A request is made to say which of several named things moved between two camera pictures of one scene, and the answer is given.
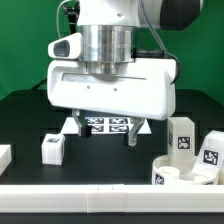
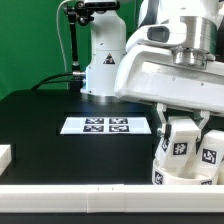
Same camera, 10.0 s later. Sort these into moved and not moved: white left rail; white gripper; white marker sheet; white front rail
Moved: white gripper
Not moved: white marker sheet; white left rail; white front rail
